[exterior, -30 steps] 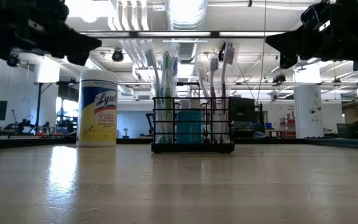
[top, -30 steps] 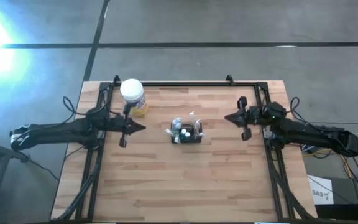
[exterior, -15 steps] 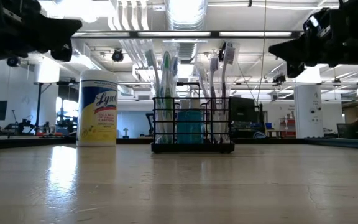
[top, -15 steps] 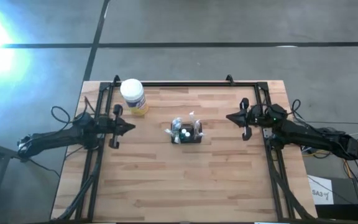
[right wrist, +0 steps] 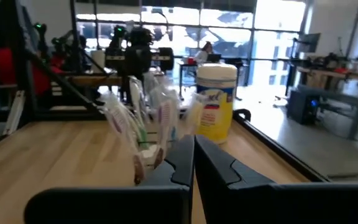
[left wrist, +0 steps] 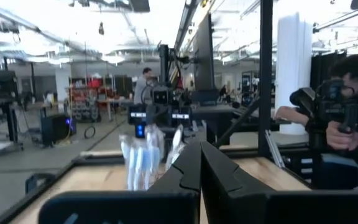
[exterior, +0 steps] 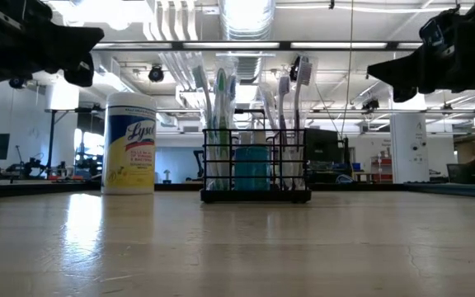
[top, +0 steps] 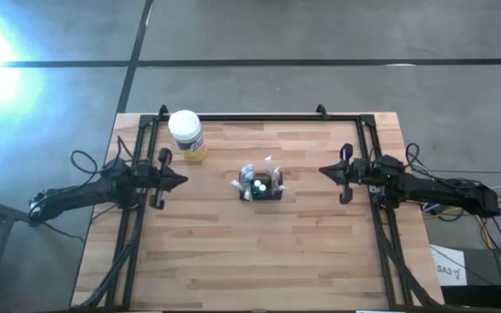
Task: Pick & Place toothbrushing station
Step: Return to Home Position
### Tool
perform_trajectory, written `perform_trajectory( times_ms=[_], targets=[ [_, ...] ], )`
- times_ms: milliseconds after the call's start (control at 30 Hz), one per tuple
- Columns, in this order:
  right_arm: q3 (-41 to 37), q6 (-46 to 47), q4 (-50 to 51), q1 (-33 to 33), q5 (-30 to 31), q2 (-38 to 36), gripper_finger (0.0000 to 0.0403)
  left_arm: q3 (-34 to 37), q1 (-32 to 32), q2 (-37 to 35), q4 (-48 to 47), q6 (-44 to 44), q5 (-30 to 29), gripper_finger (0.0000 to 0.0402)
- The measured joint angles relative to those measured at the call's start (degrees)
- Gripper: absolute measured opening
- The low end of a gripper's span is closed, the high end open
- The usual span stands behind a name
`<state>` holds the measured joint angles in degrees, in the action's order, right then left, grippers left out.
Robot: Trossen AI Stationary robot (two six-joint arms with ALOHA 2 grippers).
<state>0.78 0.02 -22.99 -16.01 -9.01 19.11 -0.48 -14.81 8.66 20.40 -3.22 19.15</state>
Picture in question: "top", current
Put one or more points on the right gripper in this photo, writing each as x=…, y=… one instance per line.
x=359, y=173

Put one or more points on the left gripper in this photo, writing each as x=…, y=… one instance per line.
x=150, y=178

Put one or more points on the teal bottle white cap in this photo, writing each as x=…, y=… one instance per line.
x=262, y=188
x=257, y=183

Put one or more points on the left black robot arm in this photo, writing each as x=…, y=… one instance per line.
x=76, y=195

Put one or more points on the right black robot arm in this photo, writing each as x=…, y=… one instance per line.
x=442, y=191

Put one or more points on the Lysol wipes canister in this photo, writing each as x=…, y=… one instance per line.
x=184, y=126

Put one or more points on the white paper label SA3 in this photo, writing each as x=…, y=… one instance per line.
x=448, y=269

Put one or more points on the black floor box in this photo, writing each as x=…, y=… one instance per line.
x=485, y=297

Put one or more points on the black frame foot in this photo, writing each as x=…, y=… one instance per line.
x=162, y=111
x=321, y=111

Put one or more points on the black aluminium rig frame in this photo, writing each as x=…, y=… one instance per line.
x=276, y=117

